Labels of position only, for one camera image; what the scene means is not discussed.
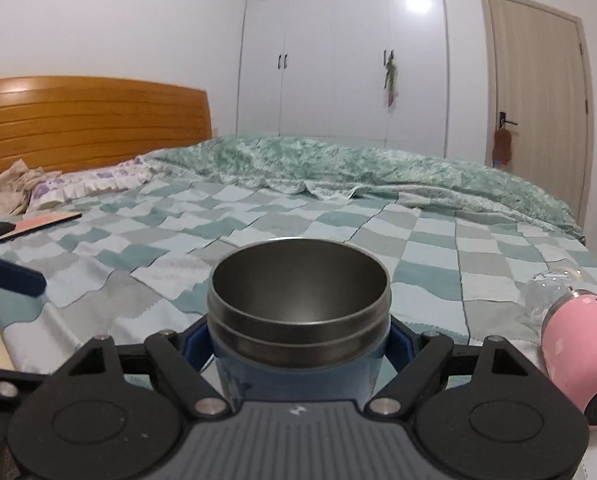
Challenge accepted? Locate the green hanging ornament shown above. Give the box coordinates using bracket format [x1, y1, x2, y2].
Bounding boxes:
[384, 50, 398, 108]

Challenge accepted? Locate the beige crumpled cloth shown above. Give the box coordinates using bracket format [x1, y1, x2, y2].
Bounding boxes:
[0, 159, 61, 219]

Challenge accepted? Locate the orange wooden headboard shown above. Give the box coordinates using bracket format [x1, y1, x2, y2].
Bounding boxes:
[0, 76, 213, 174]

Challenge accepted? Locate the blue cartoon steel cup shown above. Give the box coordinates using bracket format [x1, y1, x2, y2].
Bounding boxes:
[207, 238, 391, 406]

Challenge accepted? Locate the beige wooden door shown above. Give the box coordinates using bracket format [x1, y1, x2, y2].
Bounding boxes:
[481, 0, 593, 223]

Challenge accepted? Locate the pink cup with clear lid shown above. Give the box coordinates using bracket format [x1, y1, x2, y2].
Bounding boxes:
[524, 268, 597, 428]

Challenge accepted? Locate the green floral quilt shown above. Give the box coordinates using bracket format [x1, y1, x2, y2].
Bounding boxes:
[143, 136, 586, 242]

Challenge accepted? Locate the white wardrobe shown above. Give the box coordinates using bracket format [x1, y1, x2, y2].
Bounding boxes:
[236, 0, 449, 157]

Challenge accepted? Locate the pink smartphone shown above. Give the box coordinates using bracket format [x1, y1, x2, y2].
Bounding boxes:
[0, 211, 82, 243]

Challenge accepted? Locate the black door handle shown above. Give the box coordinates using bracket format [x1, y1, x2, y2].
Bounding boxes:
[498, 112, 519, 129]

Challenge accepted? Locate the floral ruffled pillow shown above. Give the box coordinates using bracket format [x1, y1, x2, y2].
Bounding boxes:
[27, 157, 153, 211]

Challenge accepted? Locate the green checkered bed sheet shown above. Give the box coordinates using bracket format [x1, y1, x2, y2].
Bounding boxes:
[0, 179, 597, 374]

